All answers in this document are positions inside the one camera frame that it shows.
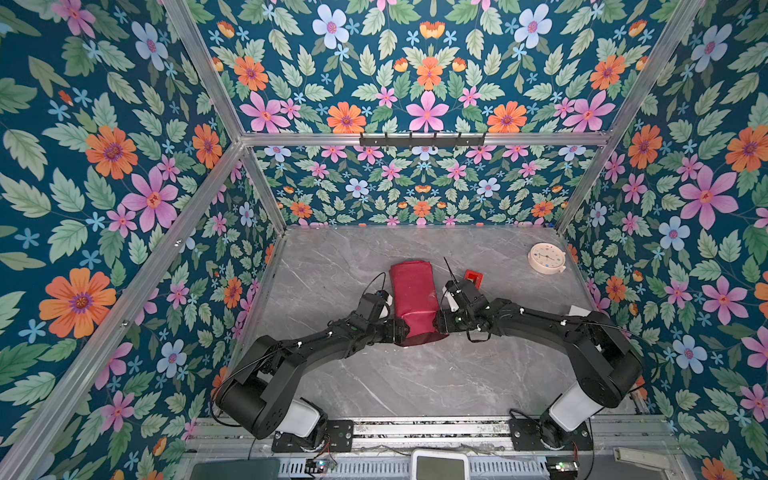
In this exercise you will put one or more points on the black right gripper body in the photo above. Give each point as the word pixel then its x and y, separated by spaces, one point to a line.
pixel 454 321

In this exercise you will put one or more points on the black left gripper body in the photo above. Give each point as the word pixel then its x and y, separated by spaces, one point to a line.
pixel 386 332

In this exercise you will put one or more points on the red tape dispenser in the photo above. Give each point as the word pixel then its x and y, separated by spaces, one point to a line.
pixel 474 277

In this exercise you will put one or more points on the maroon wrapping paper sheet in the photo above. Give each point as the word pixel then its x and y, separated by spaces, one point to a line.
pixel 416 304

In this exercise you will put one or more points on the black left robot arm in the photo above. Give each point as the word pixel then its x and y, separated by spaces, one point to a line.
pixel 259 394

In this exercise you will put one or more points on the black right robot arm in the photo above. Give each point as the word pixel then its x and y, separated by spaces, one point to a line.
pixel 605 363

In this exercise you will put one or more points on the white screen device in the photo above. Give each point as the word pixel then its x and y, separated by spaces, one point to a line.
pixel 430 464

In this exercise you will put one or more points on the dark green pad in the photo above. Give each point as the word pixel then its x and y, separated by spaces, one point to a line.
pixel 259 469

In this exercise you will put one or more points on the white power strip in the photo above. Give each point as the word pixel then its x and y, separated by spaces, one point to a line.
pixel 643 459

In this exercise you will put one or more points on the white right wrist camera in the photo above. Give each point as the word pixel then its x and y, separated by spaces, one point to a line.
pixel 453 305

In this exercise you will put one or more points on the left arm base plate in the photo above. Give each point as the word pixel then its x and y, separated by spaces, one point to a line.
pixel 335 436

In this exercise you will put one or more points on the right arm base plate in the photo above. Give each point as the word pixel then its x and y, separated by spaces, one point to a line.
pixel 534 434

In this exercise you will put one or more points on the black hook rail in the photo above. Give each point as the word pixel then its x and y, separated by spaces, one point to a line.
pixel 439 140

